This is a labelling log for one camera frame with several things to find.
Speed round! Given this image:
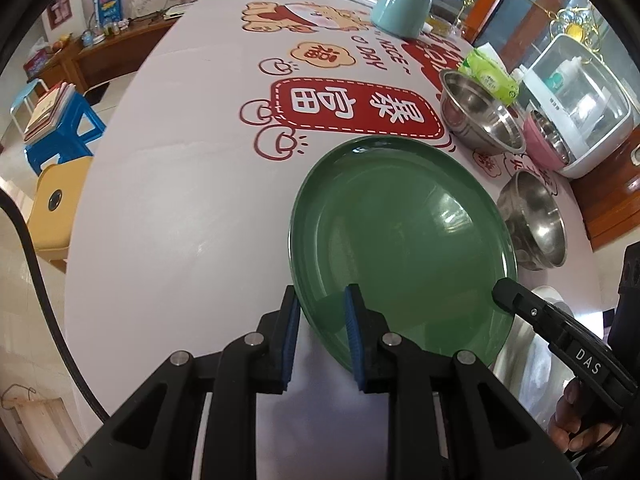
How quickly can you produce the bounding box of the small steel bowl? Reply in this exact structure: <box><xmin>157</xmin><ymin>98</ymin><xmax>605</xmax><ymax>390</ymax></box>
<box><xmin>497</xmin><ymin>170</ymin><xmax>566</xmax><ymax>271</ymax></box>

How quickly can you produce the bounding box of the green plate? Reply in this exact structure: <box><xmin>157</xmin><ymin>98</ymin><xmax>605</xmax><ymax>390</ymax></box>
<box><xmin>288</xmin><ymin>136</ymin><xmax>518</xmax><ymax>367</ymax></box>

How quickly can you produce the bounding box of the pink steel bowl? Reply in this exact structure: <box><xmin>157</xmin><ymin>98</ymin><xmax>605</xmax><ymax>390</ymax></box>
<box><xmin>523</xmin><ymin>110</ymin><xmax>575</xmax><ymax>171</ymax></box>

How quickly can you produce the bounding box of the large steel bowl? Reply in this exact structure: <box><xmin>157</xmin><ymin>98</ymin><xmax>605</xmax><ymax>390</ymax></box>
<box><xmin>438</xmin><ymin>70</ymin><xmax>526</xmax><ymax>155</ymax></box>

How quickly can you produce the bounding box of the white plate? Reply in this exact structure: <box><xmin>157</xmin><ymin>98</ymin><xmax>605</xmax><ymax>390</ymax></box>
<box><xmin>494</xmin><ymin>318</ymin><xmax>574</xmax><ymax>429</ymax></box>

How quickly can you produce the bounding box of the right hand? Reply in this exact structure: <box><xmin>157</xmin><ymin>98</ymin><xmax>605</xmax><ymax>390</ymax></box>
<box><xmin>547</xmin><ymin>377</ymin><xmax>622</xmax><ymax>454</ymax></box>

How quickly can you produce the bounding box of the printed pink tablecloth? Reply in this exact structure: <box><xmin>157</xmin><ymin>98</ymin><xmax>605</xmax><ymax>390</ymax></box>
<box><xmin>63</xmin><ymin>0</ymin><xmax>604</xmax><ymax>480</ymax></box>

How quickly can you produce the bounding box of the white cosmetics storage box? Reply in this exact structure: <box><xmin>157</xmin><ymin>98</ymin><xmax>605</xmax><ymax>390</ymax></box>
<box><xmin>518</xmin><ymin>35</ymin><xmax>634</xmax><ymax>179</ymax></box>

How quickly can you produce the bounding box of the green tissue pack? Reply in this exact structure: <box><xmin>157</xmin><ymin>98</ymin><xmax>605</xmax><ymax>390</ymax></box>
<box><xmin>458</xmin><ymin>42</ymin><xmax>520</xmax><ymax>106</ymax></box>

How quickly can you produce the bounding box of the blue plastic stool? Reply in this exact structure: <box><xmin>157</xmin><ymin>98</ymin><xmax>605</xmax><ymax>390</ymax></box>
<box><xmin>25</xmin><ymin>92</ymin><xmax>106</xmax><ymax>176</ymax></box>

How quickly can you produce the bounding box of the stack of books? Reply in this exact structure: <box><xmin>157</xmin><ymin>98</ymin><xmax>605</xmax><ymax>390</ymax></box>
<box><xmin>23</xmin><ymin>81</ymin><xmax>76</xmax><ymax>145</ymax></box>

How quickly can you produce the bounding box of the wooden tv cabinet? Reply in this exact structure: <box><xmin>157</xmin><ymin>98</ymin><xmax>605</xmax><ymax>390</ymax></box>
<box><xmin>28</xmin><ymin>18</ymin><xmax>178</xmax><ymax>93</ymax></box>

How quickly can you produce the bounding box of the teal canister with lid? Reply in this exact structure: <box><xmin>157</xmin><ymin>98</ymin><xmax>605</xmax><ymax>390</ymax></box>
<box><xmin>370</xmin><ymin>0</ymin><xmax>432</xmax><ymax>40</ymax></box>

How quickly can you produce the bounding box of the blue poster box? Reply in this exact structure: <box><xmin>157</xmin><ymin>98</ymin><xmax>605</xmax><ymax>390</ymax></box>
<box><xmin>92</xmin><ymin>0</ymin><xmax>124</xmax><ymax>27</ymax></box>

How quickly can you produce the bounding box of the black cable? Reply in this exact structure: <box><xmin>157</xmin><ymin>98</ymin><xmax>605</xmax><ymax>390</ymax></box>
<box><xmin>0</xmin><ymin>190</ymin><xmax>112</xmax><ymax>424</ymax></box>

